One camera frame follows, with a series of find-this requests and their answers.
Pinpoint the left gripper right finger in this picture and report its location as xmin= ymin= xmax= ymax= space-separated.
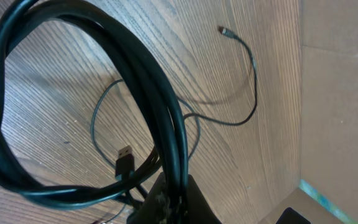
xmin=178 ymin=175 xmax=222 ymax=224

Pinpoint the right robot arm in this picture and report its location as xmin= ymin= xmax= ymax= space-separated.
xmin=276 ymin=207 xmax=311 ymax=224

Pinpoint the thin black USB cable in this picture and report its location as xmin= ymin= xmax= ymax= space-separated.
xmin=90 ymin=25 xmax=259 ymax=170

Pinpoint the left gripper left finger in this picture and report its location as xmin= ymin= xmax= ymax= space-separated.
xmin=129 ymin=173 xmax=172 ymax=224

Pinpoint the thick black USB cable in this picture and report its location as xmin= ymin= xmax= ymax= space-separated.
xmin=0 ymin=0 xmax=190 ymax=211

